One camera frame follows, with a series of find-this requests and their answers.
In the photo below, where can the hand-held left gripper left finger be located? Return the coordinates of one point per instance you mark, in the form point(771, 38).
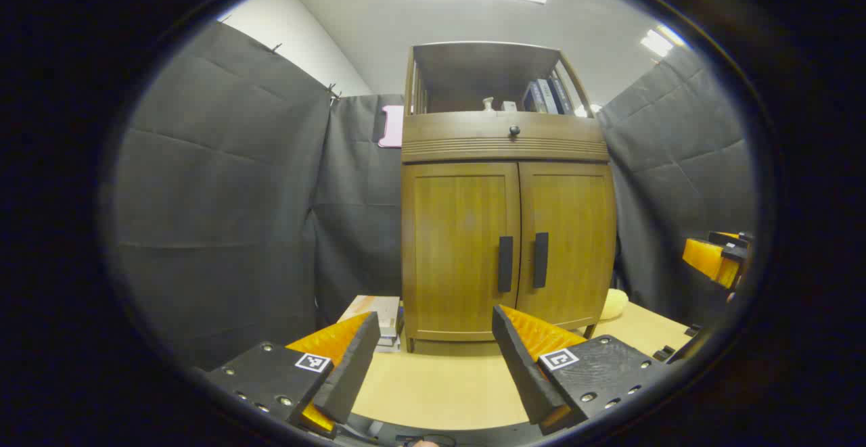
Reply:
point(352, 372)

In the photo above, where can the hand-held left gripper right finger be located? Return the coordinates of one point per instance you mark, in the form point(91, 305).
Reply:
point(524, 372)

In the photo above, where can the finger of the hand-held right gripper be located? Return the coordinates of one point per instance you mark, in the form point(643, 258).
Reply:
point(707, 257)

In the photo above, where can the wooden shoe cabinet door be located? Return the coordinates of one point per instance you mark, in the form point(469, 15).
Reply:
point(575, 237)
point(453, 244)

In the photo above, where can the wooden double-door shoe cabinet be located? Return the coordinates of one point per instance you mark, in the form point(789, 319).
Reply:
point(504, 146)

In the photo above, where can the stack of flat boxes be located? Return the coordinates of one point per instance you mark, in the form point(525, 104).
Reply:
point(379, 312)

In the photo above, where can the small black clip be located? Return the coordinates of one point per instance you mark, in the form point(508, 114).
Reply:
point(692, 331)
point(664, 353)

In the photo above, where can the round yellow sponge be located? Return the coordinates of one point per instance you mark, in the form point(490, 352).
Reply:
point(614, 305)

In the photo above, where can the small ceiling light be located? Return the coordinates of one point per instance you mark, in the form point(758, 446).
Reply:
point(585, 110)
point(657, 42)

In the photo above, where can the black backdrop cloth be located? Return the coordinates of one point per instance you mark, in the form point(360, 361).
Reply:
point(223, 197)

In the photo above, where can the dark blue book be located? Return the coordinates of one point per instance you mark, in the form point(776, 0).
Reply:
point(561, 94)
point(531, 99)

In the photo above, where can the wooden drawer with black knob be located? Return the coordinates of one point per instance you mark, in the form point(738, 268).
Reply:
point(473, 136)

